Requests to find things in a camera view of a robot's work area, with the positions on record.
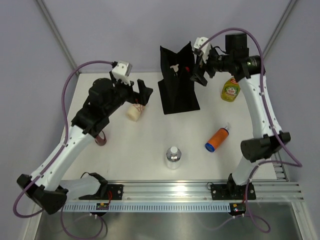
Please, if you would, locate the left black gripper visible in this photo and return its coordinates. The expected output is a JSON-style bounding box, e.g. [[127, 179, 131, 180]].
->
[[104, 70, 153, 116]]

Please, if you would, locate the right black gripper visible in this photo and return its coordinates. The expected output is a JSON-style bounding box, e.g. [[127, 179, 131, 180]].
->
[[190, 48, 233, 87]]

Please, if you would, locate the cream pump lotion bottle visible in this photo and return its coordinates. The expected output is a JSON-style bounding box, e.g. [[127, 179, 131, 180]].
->
[[126, 103, 146, 122]]

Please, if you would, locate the green bottle beige cap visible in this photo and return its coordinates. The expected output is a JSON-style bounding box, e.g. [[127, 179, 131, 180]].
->
[[170, 64, 181, 78]]

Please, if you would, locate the black canvas bag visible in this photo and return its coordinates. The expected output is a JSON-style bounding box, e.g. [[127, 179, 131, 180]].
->
[[158, 42, 200, 115]]

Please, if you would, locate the yellow Fairy dish soap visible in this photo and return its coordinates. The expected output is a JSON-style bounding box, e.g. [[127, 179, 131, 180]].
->
[[220, 77, 241, 102]]

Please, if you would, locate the dark red bottle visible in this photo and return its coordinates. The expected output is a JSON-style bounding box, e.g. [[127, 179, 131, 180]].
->
[[94, 131, 107, 146]]

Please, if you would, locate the silver bottle white cap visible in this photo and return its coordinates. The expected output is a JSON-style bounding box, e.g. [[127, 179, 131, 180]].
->
[[165, 146, 182, 170]]

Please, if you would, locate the orange spray bottle blue cap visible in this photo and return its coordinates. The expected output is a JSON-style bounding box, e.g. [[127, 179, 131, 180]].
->
[[204, 123, 230, 153]]

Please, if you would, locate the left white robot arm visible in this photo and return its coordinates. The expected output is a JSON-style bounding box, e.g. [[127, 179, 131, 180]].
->
[[17, 78, 153, 215]]

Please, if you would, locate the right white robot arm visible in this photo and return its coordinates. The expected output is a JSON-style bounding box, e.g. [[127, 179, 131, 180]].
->
[[192, 28, 291, 200]]

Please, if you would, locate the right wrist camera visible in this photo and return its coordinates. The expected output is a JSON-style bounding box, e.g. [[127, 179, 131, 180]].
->
[[193, 37, 212, 64]]

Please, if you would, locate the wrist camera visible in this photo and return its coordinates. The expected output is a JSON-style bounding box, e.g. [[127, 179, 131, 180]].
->
[[193, 37, 212, 64], [109, 60, 133, 86]]

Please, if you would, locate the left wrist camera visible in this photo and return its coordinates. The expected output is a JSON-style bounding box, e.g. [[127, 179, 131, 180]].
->
[[109, 60, 133, 86]]

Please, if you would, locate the left aluminium frame post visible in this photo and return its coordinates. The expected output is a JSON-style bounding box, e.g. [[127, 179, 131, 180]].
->
[[33, 0, 78, 70]]

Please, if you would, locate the aluminium frame post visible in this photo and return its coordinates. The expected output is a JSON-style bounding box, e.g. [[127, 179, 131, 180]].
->
[[33, 0, 78, 70], [262, 0, 300, 63]]

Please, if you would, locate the aluminium mounting rail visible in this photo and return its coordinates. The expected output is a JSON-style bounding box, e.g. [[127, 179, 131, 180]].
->
[[59, 180, 305, 204]]

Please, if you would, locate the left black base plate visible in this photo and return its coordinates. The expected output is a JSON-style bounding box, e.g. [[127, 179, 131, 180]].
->
[[94, 183, 124, 201]]

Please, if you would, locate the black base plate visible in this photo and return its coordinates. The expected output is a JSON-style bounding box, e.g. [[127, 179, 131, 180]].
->
[[94, 183, 124, 201], [210, 184, 246, 200]]

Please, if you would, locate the right aluminium frame post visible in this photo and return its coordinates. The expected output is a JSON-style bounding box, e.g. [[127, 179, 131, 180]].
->
[[262, 0, 300, 63]]

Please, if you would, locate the white slotted cable duct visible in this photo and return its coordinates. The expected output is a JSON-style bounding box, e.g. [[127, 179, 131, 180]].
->
[[63, 202, 231, 213]]

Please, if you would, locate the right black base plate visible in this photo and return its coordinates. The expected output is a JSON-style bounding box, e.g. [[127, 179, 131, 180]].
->
[[210, 184, 246, 200]]

